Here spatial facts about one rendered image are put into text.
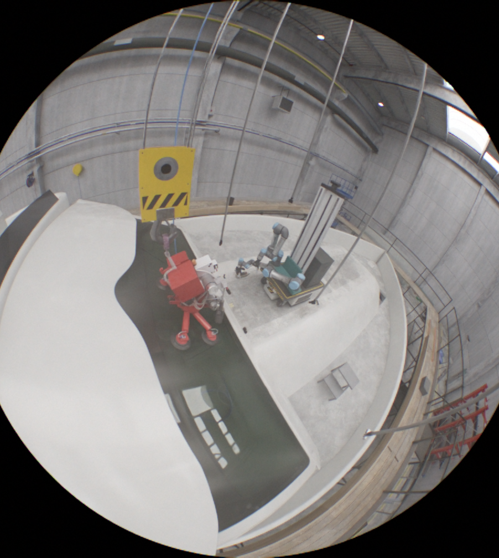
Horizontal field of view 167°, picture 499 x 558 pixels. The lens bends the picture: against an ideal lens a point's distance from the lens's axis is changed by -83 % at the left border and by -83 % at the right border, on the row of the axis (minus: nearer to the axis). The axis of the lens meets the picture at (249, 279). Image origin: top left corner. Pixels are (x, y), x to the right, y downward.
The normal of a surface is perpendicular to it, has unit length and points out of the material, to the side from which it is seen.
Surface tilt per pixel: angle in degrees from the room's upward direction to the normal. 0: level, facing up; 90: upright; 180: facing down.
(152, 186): 90
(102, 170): 90
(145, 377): 21
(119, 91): 90
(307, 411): 0
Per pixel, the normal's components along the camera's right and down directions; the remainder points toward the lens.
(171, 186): 0.49, 0.69
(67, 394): 0.53, -0.69
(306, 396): 0.23, -0.69
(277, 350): 0.37, -0.44
